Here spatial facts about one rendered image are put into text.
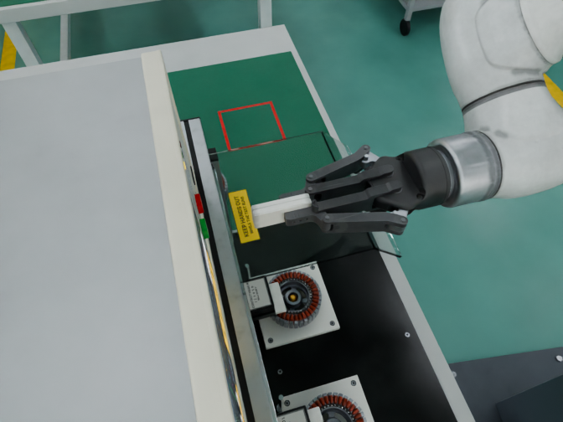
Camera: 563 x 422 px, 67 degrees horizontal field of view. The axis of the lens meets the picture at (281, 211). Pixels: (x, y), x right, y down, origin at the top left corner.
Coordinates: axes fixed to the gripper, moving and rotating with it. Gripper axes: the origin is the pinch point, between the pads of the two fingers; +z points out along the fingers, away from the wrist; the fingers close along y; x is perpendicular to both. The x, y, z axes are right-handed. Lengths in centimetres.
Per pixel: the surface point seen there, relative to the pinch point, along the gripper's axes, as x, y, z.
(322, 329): -39.8, -3.2, -7.2
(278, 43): -43, 92, -24
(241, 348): -6.5, -12.7, 8.2
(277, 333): -39.8, -1.7, 1.4
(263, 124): -43, 57, -10
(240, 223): -11.4, 6.8, 4.6
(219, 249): -6.5, 0.5, 8.2
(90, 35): -117, 235, 60
